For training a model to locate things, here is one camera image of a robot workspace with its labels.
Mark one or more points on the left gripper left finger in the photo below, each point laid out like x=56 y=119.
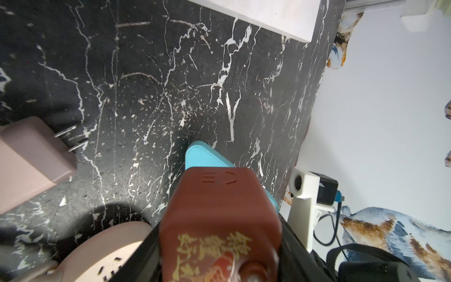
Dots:
x=144 y=265

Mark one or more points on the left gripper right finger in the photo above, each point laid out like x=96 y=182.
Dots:
x=296 y=264

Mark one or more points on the round pink socket hub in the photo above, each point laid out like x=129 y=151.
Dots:
x=96 y=260

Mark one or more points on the dark red printed cube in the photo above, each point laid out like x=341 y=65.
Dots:
x=220 y=226

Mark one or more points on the pink cube charger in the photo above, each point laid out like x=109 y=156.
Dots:
x=33 y=160

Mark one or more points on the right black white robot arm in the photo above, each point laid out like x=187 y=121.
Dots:
x=387 y=267

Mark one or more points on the white tiered display stand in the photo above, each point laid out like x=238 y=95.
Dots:
x=292 y=18

